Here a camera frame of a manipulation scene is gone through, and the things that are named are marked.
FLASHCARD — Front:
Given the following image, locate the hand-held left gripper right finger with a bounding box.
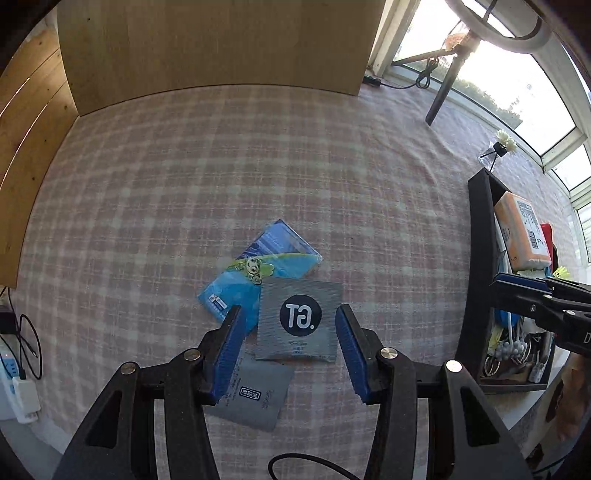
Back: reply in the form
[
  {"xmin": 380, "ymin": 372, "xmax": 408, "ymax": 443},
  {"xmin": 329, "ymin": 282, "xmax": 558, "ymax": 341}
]
[{"xmin": 335, "ymin": 304, "xmax": 536, "ymax": 480}]

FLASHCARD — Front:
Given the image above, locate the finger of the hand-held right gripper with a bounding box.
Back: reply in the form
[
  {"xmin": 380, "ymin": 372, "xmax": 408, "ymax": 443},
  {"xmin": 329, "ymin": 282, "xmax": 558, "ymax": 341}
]
[
  {"xmin": 488, "ymin": 282, "xmax": 578, "ymax": 332},
  {"xmin": 492, "ymin": 272, "xmax": 591, "ymax": 301}
]

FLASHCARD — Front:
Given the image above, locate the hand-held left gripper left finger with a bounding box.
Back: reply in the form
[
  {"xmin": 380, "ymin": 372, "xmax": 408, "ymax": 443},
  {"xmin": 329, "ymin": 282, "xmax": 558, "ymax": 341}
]
[{"xmin": 53, "ymin": 305, "xmax": 247, "ymax": 480}]

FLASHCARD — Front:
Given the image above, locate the black organizer box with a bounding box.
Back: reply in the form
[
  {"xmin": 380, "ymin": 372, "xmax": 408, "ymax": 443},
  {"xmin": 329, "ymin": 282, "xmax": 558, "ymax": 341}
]
[{"xmin": 455, "ymin": 167, "xmax": 573, "ymax": 395}]

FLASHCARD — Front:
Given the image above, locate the grey packet with black circle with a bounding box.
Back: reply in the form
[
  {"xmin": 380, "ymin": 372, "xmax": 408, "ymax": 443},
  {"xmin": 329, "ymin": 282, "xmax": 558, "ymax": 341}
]
[{"xmin": 256, "ymin": 276, "xmax": 345, "ymax": 365}]

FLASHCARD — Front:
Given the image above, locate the checkered cloth desktop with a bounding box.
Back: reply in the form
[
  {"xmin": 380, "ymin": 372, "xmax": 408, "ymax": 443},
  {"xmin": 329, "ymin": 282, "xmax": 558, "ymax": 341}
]
[{"xmin": 9, "ymin": 83, "xmax": 583, "ymax": 480}]

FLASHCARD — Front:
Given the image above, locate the plain grey packet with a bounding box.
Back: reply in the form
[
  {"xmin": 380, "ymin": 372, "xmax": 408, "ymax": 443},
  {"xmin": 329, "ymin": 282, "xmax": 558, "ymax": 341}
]
[{"xmin": 205, "ymin": 344, "xmax": 296, "ymax": 432}]

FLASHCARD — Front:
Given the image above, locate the red item in box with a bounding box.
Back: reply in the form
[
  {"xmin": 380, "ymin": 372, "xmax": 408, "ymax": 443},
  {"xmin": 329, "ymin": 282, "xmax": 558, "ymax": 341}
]
[{"xmin": 538, "ymin": 223, "xmax": 560, "ymax": 269}]

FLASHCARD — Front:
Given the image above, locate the orange wrapped pack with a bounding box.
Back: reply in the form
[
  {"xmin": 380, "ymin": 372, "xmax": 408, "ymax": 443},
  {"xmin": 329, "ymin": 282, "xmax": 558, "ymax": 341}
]
[{"xmin": 494, "ymin": 191, "xmax": 552, "ymax": 271}]

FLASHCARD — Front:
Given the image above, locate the brown paper bag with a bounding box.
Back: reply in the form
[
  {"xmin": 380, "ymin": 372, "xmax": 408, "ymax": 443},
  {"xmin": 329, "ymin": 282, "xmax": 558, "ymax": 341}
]
[{"xmin": 545, "ymin": 351, "xmax": 591, "ymax": 445}]

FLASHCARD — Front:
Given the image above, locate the blue cartoon packet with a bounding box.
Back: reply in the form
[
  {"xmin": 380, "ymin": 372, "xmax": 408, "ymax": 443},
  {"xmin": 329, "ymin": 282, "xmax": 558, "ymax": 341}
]
[{"xmin": 198, "ymin": 219, "xmax": 323, "ymax": 334}]

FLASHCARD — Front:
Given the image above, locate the bunch of metal rings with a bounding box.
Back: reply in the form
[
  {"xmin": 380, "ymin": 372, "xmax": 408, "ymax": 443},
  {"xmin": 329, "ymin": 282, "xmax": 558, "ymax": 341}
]
[{"xmin": 482, "ymin": 353, "xmax": 505, "ymax": 378}]

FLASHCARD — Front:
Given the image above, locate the white flower decoration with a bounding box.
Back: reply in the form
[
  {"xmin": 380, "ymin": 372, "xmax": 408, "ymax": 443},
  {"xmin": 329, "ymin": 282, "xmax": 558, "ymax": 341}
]
[{"xmin": 480, "ymin": 129, "xmax": 519, "ymax": 163}]

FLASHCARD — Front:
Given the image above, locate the white charger plug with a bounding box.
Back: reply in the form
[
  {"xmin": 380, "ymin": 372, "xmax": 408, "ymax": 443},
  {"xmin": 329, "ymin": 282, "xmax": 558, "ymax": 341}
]
[{"xmin": 11, "ymin": 376, "xmax": 41, "ymax": 424}]

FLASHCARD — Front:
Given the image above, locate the white power strip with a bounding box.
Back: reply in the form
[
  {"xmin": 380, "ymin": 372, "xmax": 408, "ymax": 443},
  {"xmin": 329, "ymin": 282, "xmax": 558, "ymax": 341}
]
[{"xmin": 0, "ymin": 339, "xmax": 21, "ymax": 422}]

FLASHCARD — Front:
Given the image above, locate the wooden slat panel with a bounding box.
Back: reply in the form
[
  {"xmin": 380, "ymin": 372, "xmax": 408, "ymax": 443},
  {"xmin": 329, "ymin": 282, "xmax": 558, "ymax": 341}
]
[{"xmin": 0, "ymin": 28, "xmax": 79, "ymax": 289}]

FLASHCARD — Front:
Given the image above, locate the light wooden back board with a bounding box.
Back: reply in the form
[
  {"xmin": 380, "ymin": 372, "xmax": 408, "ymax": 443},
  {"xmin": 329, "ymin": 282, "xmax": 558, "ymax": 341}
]
[{"xmin": 56, "ymin": 0, "xmax": 389, "ymax": 116}]

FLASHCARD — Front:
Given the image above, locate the thick black cable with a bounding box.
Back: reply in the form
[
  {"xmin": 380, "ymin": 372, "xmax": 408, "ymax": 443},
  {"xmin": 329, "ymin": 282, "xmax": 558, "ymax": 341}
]
[{"xmin": 268, "ymin": 453, "xmax": 366, "ymax": 480}]

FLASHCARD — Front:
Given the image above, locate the black charger cable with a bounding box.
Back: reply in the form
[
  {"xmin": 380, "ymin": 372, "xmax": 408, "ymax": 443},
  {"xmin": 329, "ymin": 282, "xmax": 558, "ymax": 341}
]
[{"xmin": 0, "ymin": 285, "xmax": 43, "ymax": 382}]

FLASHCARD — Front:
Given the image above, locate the black power cable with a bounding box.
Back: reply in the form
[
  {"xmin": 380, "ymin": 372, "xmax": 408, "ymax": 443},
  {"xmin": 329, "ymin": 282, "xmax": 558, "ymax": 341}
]
[{"xmin": 381, "ymin": 54, "xmax": 445, "ymax": 91}]

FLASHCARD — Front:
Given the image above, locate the white ring light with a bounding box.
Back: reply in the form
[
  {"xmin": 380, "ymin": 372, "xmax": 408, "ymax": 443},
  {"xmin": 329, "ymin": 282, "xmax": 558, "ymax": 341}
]
[{"xmin": 444, "ymin": 0, "xmax": 553, "ymax": 55}]

